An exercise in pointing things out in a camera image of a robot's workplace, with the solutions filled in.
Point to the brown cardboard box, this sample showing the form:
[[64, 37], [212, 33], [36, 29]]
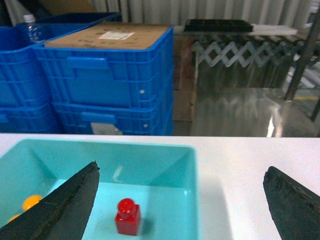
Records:
[[112, 35]]

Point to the back blue crate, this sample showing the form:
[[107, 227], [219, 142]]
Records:
[[82, 18]]

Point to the grey scissor conveyor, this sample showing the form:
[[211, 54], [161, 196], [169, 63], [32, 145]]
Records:
[[248, 50]]

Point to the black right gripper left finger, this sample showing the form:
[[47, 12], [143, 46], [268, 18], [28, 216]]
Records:
[[61, 215]]

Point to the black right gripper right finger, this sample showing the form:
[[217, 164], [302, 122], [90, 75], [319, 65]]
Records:
[[294, 209]]

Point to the clear water bottle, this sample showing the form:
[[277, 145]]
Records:
[[34, 32]]

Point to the lower right blue crate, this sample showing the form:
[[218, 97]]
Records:
[[93, 120]]

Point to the lower left blue crate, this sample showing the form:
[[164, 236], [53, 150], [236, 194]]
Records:
[[30, 120]]

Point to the white foam sheet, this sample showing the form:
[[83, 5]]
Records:
[[272, 30]]

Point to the upper left blue crate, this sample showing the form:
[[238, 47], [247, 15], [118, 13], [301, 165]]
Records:
[[22, 78]]

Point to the turquoise plastic tray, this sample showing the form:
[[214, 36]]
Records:
[[161, 179]]

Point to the blue crate with cardboard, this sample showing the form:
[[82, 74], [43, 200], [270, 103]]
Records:
[[121, 78]]

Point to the black plastic tray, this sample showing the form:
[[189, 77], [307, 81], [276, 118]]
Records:
[[218, 25]]

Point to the red toy block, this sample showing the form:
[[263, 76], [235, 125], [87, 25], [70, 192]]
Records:
[[128, 217]]

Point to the yellow toy block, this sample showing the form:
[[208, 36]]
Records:
[[28, 203]]

